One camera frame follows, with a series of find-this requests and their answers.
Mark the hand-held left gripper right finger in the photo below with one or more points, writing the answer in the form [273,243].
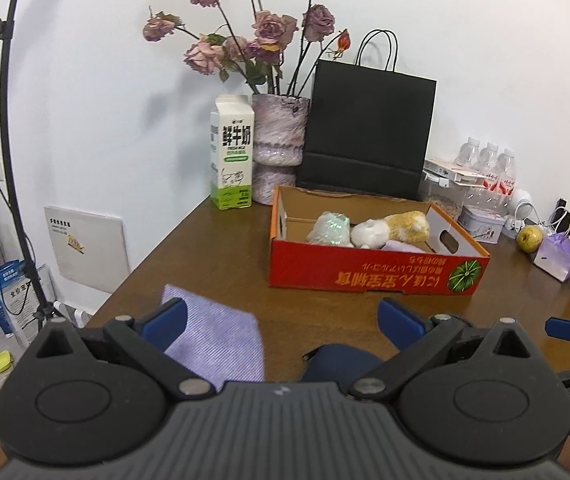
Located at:
[400,325]

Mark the red cardboard box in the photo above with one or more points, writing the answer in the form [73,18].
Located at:
[365,272]

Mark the white and green milk carton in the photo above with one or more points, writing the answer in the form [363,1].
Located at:
[232,160]

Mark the pale printed tin box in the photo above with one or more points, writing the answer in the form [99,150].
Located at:
[480,222]

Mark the small yellow-green case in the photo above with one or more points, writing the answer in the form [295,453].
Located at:
[1,363]

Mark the yellow and white plush toy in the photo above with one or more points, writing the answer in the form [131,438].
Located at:
[405,225]

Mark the clear lidded seed container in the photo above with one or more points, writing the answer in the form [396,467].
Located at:
[447,205]

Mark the purple woven cloth pouch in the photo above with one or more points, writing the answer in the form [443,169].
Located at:
[220,345]

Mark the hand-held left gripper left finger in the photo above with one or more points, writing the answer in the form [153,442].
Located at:
[165,327]

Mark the small white fan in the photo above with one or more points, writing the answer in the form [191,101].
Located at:
[522,200]

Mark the lilac fluffy towel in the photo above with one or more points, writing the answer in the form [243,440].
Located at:
[400,246]

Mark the iridescent plastic pouch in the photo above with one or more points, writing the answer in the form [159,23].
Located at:
[330,230]

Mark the mottled purple vase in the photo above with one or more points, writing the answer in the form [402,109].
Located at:
[280,130]

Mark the navy zip case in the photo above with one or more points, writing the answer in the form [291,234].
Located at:
[335,365]

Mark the purple tissue pack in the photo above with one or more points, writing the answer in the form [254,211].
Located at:
[555,260]

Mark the black light stand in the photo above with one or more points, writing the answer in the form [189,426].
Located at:
[1,27]

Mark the dried pink roses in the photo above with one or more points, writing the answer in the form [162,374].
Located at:
[270,27]

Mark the yellow-green apple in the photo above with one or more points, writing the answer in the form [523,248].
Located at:
[530,238]

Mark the black charger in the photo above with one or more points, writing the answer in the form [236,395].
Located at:
[562,215]

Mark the blue and white boxes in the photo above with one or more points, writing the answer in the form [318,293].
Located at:
[10,295]

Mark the clear water bottle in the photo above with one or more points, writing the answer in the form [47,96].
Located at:
[469,155]
[506,167]
[490,160]

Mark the white wall panel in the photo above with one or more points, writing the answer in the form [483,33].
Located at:
[90,250]

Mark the black paper bag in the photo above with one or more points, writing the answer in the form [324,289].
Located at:
[365,125]

